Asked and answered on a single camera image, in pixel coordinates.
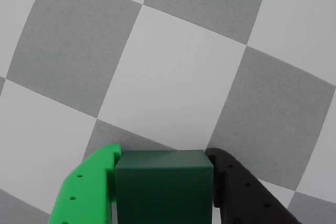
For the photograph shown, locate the dark green cube dice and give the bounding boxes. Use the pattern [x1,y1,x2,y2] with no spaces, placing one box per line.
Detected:
[114,150,214,224]

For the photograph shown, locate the grey white checkered mat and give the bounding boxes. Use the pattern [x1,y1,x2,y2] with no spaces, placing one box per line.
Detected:
[0,0,336,224]

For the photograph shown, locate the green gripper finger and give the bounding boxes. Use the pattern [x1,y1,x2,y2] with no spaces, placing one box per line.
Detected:
[48,144,122,224]

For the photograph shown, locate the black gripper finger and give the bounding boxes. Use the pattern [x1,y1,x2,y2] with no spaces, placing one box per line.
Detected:
[205,147,303,224]

